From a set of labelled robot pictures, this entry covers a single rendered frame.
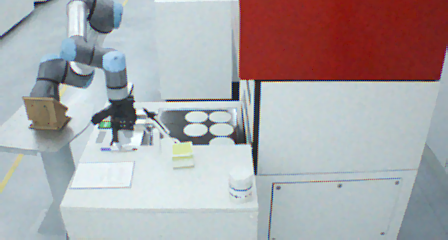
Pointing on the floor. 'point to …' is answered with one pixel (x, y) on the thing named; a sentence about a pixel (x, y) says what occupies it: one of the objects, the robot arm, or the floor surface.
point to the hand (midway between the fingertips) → (118, 146)
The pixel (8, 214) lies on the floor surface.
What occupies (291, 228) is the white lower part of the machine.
